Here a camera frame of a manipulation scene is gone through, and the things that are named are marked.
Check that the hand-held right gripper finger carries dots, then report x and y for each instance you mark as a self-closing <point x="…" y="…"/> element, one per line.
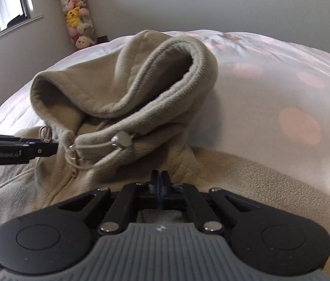
<point x="163" y="188"/>
<point x="156" y="188"/>

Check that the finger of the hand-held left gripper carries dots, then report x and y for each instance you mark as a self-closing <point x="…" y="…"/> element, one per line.
<point x="43" y="150"/>
<point x="34" y="141"/>

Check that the beige fleece hoodie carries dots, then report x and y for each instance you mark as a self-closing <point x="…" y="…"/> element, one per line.
<point x="153" y="93"/>

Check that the clear tube of plush toys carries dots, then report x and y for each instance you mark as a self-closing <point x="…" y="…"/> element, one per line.
<point x="75" y="14"/>

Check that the pink dotted bed cover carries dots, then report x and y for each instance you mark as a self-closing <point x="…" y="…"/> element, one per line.
<point x="270" y="93"/>

